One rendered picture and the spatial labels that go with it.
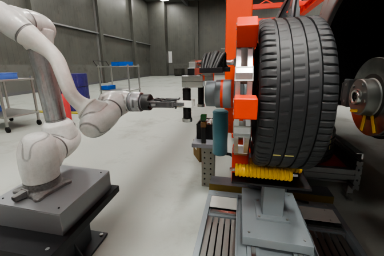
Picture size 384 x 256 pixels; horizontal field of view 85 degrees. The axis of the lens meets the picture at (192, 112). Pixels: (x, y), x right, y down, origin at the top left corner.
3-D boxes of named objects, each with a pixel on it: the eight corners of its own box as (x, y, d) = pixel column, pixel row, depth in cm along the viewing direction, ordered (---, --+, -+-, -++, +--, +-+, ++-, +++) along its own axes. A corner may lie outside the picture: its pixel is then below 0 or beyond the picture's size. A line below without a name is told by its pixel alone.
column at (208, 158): (213, 187, 174) (214, 139, 165) (201, 186, 176) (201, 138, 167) (215, 180, 184) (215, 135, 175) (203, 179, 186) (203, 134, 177)
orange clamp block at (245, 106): (255, 114, 76) (257, 120, 68) (233, 113, 78) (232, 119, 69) (256, 94, 75) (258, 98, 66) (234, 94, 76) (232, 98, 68)
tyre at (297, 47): (291, 170, 119) (351, 170, 57) (248, 166, 124) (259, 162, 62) (288, 63, 135) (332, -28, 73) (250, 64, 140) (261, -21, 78)
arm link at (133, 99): (127, 113, 94) (139, 114, 93) (125, 93, 92) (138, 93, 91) (136, 109, 103) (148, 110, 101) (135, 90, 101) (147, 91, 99)
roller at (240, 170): (298, 184, 91) (300, 172, 89) (229, 178, 97) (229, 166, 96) (295, 178, 96) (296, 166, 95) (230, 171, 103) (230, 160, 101)
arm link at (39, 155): (11, 187, 95) (1, 140, 89) (38, 166, 112) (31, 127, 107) (48, 186, 95) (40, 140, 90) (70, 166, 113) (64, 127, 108)
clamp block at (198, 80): (203, 87, 86) (203, 74, 85) (181, 87, 88) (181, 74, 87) (204, 86, 91) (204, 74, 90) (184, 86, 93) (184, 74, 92)
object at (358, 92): (362, 104, 85) (363, 88, 85) (358, 104, 85) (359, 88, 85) (354, 104, 91) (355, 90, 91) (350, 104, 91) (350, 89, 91)
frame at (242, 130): (249, 173, 82) (256, 23, 70) (231, 172, 83) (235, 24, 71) (246, 131, 133) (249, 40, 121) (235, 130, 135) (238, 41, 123)
